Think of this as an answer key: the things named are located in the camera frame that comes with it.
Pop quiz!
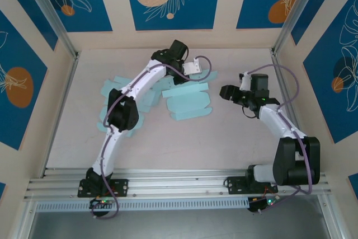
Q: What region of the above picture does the right controller board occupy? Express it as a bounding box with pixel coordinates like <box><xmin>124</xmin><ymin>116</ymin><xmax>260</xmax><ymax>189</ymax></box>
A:
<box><xmin>247</xmin><ymin>196</ymin><xmax>281</xmax><ymax>213</ymax></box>

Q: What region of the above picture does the controller board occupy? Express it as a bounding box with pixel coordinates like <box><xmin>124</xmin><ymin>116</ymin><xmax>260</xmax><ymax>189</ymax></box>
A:
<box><xmin>88</xmin><ymin>197</ymin><xmax>116</xmax><ymax>209</ymax></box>
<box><xmin>247</xmin><ymin>196</ymin><xmax>281</xmax><ymax>213</ymax></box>

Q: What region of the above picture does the left controller board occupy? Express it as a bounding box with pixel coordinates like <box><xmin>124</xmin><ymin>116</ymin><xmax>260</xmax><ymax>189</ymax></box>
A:
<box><xmin>88</xmin><ymin>197</ymin><xmax>116</xmax><ymax>209</ymax></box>

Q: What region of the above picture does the aluminium side rail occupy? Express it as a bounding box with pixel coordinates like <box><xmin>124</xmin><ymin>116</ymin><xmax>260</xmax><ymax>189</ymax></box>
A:
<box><xmin>269</xmin><ymin>48</ymin><xmax>313</xmax><ymax>172</ymax></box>
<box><xmin>41</xmin><ymin>51</ymin><xmax>81</xmax><ymax>179</ymax></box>

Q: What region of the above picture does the right arm's purple cable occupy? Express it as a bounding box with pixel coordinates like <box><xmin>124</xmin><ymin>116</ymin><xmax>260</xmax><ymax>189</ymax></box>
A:
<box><xmin>243</xmin><ymin>64</ymin><xmax>314</xmax><ymax>214</ymax></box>

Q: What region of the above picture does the arm's purple cable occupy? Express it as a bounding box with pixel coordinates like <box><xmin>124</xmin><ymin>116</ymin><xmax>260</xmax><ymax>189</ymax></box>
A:
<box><xmin>91</xmin><ymin>55</ymin><xmax>213</xmax><ymax>221</ymax></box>
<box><xmin>243</xmin><ymin>64</ymin><xmax>314</xmax><ymax>214</ymax></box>

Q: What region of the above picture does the left arm's purple cable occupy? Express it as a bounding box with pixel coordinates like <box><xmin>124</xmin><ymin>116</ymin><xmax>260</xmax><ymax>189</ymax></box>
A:
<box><xmin>91</xmin><ymin>55</ymin><xmax>213</xmax><ymax>221</ymax></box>

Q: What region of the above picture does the aluminium frame post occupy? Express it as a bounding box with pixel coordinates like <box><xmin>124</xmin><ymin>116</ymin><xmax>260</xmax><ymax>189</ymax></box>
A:
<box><xmin>19</xmin><ymin>0</ymin><xmax>81</xmax><ymax>58</ymax></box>
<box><xmin>272</xmin><ymin>0</ymin><xmax>338</xmax><ymax>55</ymax></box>

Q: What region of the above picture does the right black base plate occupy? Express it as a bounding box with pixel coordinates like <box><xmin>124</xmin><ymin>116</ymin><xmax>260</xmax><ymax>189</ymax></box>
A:
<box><xmin>225</xmin><ymin>176</ymin><xmax>278</xmax><ymax>195</ymax></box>

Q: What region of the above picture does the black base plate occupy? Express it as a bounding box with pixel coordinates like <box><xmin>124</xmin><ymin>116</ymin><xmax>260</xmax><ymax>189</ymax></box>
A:
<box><xmin>77</xmin><ymin>178</ymin><xmax>130</xmax><ymax>198</ymax></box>
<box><xmin>225</xmin><ymin>176</ymin><xmax>278</xmax><ymax>195</ymax></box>

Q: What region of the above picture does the aluminium mounting rail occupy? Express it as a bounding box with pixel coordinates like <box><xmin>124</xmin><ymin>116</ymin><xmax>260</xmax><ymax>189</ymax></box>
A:
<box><xmin>23</xmin><ymin>167</ymin><xmax>333</xmax><ymax>203</ymax></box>

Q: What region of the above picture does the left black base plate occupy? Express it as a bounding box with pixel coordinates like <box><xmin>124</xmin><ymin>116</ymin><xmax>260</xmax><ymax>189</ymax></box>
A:
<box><xmin>77</xmin><ymin>178</ymin><xmax>130</xmax><ymax>198</ymax></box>

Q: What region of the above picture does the grey slotted cable duct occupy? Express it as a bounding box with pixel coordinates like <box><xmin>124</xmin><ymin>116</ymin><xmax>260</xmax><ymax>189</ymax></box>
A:
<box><xmin>35</xmin><ymin>197</ymin><xmax>251</xmax><ymax>213</ymax></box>

